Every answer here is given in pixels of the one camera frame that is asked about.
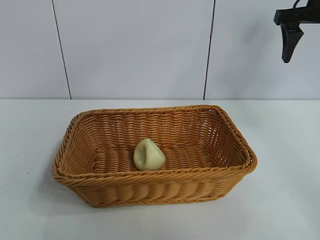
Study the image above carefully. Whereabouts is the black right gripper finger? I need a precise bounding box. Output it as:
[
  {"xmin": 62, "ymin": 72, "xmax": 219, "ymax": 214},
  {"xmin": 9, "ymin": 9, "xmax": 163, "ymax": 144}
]
[{"xmin": 280, "ymin": 22, "xmax": 305, "ymax": 64}]

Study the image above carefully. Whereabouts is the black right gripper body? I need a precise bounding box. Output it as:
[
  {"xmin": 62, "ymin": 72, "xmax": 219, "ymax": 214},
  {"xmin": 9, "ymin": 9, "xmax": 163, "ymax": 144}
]
[{"xmin": 273, "ymin": 7, "xmax": 320, "ymax": 26}]

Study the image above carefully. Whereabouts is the pale yellow egg yolk pastry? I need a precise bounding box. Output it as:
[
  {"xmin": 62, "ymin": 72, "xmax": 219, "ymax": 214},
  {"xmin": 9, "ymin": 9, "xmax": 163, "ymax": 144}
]
[{"xmin": 133, "ymin": 138, "xmax": 166, "ymax": 171}]

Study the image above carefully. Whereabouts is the brown woven wicker basket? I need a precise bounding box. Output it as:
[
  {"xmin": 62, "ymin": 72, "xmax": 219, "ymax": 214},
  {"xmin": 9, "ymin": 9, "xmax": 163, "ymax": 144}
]
[{"xmin": 51, "ymin": 104, "xmax": 258, "ymax": 208}]

